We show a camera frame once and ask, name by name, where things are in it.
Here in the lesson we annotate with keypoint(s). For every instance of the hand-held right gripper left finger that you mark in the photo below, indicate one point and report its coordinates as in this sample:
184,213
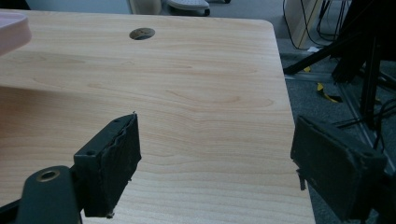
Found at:
106,165

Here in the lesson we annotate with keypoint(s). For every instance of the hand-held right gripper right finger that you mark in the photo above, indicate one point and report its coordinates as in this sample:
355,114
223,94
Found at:
336,168

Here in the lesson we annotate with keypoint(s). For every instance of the yellow black floor tape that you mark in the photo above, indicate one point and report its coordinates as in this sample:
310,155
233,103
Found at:
327,95

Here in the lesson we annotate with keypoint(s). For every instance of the black metal stand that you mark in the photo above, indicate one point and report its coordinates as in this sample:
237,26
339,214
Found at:
361,49

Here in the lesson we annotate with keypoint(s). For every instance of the light wooden cabinet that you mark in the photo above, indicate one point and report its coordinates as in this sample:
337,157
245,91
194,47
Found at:
300,18

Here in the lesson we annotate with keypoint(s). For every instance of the pink plastic tray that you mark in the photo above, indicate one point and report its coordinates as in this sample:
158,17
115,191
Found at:
11,31

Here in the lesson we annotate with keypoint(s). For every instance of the grey chair base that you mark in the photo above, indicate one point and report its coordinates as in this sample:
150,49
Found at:
190,6

